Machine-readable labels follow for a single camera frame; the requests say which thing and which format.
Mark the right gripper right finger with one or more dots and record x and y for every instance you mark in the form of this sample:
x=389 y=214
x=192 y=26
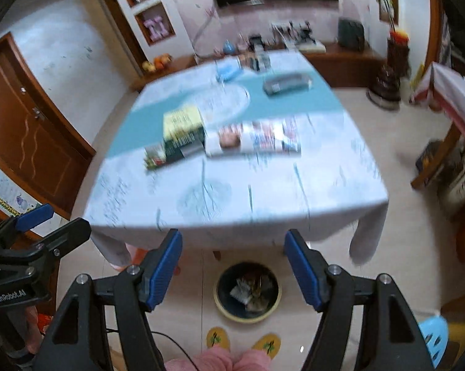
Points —
x=390 y=337

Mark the white set-top box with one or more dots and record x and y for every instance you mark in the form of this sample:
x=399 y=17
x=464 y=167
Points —
x=311 y=46

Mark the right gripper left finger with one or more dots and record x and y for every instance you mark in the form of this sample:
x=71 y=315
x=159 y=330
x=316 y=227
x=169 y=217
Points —
x=77 y=338

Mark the fruit bowl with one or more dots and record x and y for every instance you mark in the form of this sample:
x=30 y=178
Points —
x=157 y=64

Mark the blue round ornament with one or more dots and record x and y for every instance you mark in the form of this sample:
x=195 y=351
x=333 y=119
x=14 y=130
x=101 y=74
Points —
x=228 y=48

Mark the wooden tv sideboard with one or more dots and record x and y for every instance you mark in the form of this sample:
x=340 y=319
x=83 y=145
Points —
x=340 y=67

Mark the pink dumbbells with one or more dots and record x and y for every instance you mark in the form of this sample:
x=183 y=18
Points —
x=156 y=28

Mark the green beige drink carton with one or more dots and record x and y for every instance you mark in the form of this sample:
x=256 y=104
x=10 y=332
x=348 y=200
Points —
x=257 y=62

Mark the right yellow slipper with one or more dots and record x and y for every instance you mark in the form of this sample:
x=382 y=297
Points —
x=269 y=344

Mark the white magazine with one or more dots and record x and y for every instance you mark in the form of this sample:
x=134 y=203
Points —
x=255 y=137

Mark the yellow slipper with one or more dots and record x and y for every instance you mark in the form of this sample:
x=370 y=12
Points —
x=217 y=337
x=269 y=344

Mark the brown wooden door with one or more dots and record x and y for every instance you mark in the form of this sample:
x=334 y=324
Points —
x=39 y=149

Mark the round trash bin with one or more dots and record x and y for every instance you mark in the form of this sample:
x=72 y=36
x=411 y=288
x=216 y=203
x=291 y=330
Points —
x=247 y=292

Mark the leaf pattern tablecloth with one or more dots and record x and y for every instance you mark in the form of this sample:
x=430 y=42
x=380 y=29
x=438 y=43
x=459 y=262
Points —
x=233 y=158

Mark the blue face mask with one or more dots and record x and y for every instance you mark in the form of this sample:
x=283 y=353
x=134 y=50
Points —
x=227 y=73

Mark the blue plastic stool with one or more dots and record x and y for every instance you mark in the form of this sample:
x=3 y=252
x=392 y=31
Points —
x=436 y=334

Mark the dark green toaster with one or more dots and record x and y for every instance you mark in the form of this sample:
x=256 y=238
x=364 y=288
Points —
x=350 y=34

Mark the dark ceramic jar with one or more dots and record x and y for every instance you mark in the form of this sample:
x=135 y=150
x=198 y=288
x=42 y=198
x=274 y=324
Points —
x=385 y=91

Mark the silver medicine box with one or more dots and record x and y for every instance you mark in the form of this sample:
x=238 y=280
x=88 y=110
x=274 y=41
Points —
x=286 y=83

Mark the left yellow slipper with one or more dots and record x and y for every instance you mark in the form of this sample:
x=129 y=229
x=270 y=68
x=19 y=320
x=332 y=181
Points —
x=217 y=337

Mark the pale yellow box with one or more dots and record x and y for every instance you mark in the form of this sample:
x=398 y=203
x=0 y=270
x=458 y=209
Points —
x=183 y=136

